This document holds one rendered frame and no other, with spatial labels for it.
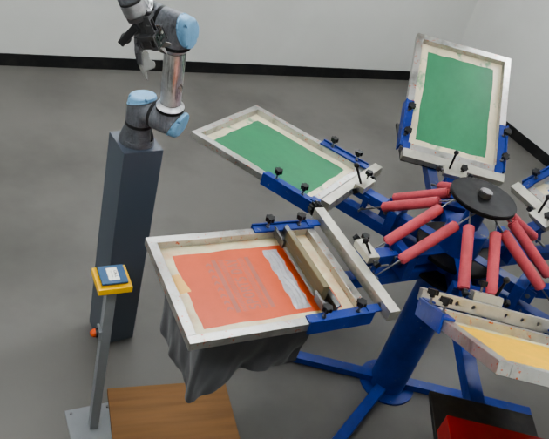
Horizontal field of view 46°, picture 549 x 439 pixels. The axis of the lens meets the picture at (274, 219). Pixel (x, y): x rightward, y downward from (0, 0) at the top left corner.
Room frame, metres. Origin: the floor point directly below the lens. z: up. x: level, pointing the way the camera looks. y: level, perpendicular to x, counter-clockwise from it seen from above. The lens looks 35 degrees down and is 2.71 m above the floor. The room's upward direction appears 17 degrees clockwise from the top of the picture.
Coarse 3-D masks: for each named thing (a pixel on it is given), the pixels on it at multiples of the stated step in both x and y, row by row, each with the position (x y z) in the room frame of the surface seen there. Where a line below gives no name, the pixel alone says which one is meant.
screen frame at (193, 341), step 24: (168, 240) 2.07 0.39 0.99; (192, 240) 2.13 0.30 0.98; (216, 240) 2.19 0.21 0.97; (240, 240) 2.25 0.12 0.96; (312, 240) 2.39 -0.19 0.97; (336, 264) 2.25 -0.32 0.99; (168, 288) 1.80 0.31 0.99; (192, 336) 1.60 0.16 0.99; (216, 336) 1.64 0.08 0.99; (240, 336) 1.68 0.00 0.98; (264, 336) 1.73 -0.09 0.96
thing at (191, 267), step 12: (216, 252) 2.13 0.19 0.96; (228, 252) 2.16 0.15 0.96; (240, 252) 2.18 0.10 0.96; (252, 252) 2.20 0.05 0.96; (180, 264) 1.99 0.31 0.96; (192, 264) 2.01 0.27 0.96; (264, 264) 2.15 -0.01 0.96; (288, 264) 2.20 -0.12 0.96; (192, 276) 1.94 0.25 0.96; (204, 276) 1.96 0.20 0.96; (264, 276) 2.07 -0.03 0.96; (276, 276) 2.10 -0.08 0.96; (192, 288) 1.88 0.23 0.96
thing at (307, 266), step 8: (288, 232) 2.28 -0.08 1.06; (288, 240) 2.26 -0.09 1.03; (296, 240) 2.24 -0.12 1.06; (288, 248) 2.24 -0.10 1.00; (296, 248) 2.20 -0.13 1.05; (296, 256) 2.18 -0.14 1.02; (304, 256) 2.15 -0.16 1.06; (304, 264) 2.13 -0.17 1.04; (312, 264) 2.11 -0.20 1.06; (304, 272) 2.11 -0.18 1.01; (312, 272) 2.07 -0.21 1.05; (312, 280) 2.06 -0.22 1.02; (320, 280) 2.02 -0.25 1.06; (320, 288) 2.01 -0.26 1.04; (328, 288) 2.00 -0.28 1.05
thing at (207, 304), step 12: (300, 276) 2.14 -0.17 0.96; (204, 288) 1.90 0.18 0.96; (276, 288) 2.02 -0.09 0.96; (300, 288) 2.06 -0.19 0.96; (192, 300) 1.82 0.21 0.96; (204, 300) 1.83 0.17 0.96; (216, 300) 1.85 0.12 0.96; (276, 300) 1.96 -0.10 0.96; (288, 300) 1.98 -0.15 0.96; (312, 300) 2.02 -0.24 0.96; (204, 312) 1.77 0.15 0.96; (216, 312) 1.79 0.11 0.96; (240, 312) 1.83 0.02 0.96; (252, 312) 1.85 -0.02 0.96; (264, 312) 1.87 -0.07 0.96; (276, 312) 1.89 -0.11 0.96; (288, 312) 1.91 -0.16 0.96; (300, 312) 1.93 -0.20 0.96; (204, 324) 1.71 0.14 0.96; (216, 324) 1.73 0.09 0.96; (228, 324) 1.75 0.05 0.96
